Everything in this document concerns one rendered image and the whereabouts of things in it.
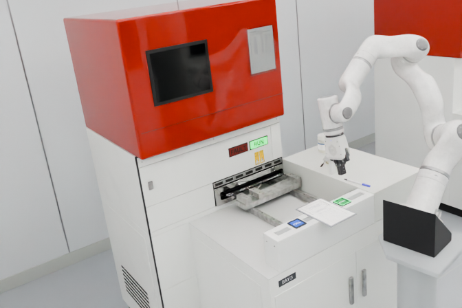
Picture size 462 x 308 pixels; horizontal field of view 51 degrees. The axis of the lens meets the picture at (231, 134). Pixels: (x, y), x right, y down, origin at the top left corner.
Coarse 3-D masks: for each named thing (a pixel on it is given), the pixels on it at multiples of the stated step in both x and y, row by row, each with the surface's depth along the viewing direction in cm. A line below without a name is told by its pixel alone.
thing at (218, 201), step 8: (272, 168) 257; (248, 176) 249; (256, 176) 252; (280, 176) 262; (224, 184) 243; (232, 184) 244; (264, 184) 256; (216, 192) 239; (240, 192) 248; (248, 192) 251; (216, 200) 241; (224, 200) 243; (232, 200) 246
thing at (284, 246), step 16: (352, 192) 215; (368, 192) 213; (352, 208) 205; (368, 208) 211; (320, 224) 195; (352, 224) 207; (368, 224) 214; (272, 240) 186; (288, 240) 187; (304, 240) 192; (320, 240) 197; (336, 240) 203; (272, 256) 190; (288, 256) 188; (304, 256) 194
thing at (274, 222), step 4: (252, 208) 235; (256, 208) 234; (252, 212) 235; (256, 212) 232; (260, 212) 230; (264, 212) 230; (256, 216) 233; (260, 216) 230; (264, 216) 227; (268, 216) 226; (264, 220) 228; (268, 220) 225; (272, 220) 222; (276, 220) 221; (272, 224) 223; (276, 224) 220
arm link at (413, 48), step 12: (372, 36) 205; (384, 36) 205; (396, 36) 203; (408, 36) 200; (420, 36) 198; (360, 48) 204; (372, 48) 202; (384, 48) 203; (396, 48) 201; (408, 48) 198; (420, 48) 196; (372, 60) 202; (408, 60) 203
